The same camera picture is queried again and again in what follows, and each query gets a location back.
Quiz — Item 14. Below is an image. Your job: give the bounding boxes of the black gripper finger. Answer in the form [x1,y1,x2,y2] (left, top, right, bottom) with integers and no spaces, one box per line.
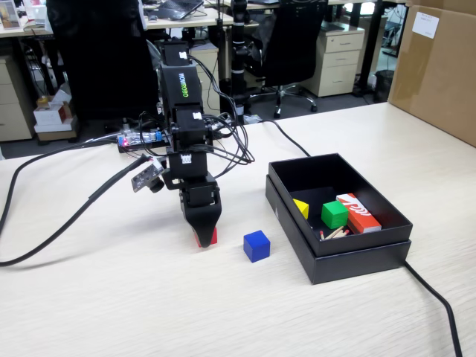
[184,196,224,249]

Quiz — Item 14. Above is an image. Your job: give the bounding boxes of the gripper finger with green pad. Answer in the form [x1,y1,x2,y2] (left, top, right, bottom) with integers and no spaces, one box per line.
[178,187,193,232]

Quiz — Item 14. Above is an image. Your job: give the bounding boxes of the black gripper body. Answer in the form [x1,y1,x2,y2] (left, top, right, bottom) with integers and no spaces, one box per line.
[164,172,221,208]

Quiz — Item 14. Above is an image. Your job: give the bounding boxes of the red cube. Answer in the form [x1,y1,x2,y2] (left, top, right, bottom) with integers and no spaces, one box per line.
[193,227,219,248]

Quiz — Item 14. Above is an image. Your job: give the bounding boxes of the blue cube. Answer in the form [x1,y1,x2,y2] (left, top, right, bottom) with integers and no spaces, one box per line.
[243,229,271,264]

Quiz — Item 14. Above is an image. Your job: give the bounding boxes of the yellow cube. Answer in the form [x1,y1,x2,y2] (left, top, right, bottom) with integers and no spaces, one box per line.
[292,198,310,220]

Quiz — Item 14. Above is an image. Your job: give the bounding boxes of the green cube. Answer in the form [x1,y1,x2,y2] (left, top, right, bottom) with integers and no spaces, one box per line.
[321,200,350,230]

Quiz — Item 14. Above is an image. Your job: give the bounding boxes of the controller board with red LED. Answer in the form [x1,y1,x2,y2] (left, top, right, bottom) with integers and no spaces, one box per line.
[116,129,173,154]

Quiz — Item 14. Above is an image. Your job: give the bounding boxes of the black pole with white bands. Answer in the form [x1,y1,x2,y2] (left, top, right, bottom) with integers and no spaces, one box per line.
[228,0,248,127]

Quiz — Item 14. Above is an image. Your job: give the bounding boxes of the black inner box tray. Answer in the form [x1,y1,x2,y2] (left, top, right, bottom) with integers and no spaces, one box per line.
[268,152,414,257]

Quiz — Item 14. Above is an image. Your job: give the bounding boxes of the flat white box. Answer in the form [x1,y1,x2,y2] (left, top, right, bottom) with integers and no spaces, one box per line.
[33,121,78,135]

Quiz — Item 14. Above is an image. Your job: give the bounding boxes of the black outer box base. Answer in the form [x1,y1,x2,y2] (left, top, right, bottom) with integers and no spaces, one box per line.
[265,174,413,286]

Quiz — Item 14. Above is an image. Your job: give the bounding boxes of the orange white matchbox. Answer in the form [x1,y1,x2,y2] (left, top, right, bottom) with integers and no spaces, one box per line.
[335,193,383,234]

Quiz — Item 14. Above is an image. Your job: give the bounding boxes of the white carton box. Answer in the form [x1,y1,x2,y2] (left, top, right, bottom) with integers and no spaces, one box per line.
[33,99,74,126]

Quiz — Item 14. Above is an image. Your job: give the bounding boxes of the large black office chair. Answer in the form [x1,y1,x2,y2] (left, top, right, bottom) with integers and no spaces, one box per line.
[46,0,161,120]

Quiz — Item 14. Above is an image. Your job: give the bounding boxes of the beige office desk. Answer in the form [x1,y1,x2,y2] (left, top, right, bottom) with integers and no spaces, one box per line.
[143,4,261,30]
[0,16,57,38]

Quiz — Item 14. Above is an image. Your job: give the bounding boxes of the black swivel chair chrome base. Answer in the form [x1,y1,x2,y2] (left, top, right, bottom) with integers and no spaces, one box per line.
[247,0,329,119]

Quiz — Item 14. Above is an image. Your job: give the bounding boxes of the black laptop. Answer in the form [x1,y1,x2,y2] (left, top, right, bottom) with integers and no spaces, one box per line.
[147,0,206,22]

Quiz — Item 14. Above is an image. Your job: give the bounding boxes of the beige drawer cabinet with lock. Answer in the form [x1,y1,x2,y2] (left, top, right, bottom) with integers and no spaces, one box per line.
[304,28,366,98]

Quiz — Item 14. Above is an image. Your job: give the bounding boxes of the black trash bin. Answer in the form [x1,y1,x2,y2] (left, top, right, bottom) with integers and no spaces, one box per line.
[373,69,395,104]

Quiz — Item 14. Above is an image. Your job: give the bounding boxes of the black desk leg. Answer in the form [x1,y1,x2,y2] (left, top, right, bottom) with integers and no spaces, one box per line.
[361,0,385,98]

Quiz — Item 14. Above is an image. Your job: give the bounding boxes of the white desktop box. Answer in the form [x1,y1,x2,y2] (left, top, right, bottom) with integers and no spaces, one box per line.
[28,0,48,24]

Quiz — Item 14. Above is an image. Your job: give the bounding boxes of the framed picture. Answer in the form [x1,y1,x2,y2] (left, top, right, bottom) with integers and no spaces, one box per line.
[0,0,22,30]

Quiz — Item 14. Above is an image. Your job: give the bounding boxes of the large brown cardboard box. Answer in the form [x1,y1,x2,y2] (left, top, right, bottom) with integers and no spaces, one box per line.
[386,0,476,148]

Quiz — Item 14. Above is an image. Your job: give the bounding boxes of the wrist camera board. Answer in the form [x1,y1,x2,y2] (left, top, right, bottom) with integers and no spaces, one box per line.
[130,162,167,194]

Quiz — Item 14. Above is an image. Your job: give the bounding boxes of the thin black servo wires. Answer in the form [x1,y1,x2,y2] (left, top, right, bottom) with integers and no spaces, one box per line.
[185,51,257,176]

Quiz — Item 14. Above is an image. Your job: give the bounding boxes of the thick black sleeved camera cable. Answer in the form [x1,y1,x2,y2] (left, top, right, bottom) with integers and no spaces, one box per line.
[0,143,149,268]

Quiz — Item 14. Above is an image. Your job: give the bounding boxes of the thick black power cable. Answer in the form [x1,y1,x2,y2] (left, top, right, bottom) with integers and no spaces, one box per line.
[237,118,464,357]

